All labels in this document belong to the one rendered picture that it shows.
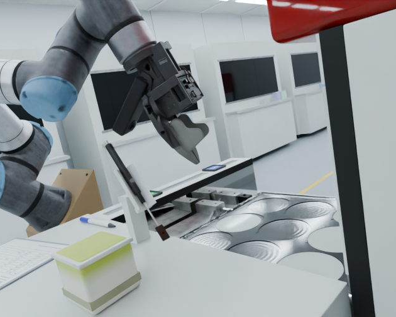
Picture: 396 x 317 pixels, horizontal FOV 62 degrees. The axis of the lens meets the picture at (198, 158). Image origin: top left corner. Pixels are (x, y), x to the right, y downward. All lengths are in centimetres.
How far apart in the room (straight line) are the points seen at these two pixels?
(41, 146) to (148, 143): 296
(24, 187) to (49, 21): 407
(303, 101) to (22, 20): 506
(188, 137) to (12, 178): 61
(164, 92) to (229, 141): 481
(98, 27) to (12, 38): 418
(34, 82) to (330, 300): 49
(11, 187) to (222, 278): 75
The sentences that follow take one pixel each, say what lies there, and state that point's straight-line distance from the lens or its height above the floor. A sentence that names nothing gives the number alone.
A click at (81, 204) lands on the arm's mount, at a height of 94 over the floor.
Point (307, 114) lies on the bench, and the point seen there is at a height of 48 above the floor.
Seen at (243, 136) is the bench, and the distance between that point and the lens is 527.
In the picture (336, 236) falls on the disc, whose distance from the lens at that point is 65.
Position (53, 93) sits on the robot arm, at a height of 123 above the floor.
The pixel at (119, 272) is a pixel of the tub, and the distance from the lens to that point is 43.
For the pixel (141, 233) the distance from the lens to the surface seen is 58.
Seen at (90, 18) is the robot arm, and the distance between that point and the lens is 61.
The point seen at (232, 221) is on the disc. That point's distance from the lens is 76.
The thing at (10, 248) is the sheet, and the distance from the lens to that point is 77.
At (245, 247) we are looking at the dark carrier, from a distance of 64.
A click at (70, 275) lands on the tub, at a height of 101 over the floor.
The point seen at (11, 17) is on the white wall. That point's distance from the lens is 485.
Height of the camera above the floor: 118
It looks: 10 degrees down
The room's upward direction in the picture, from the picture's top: 11 degrees counter-clockwise
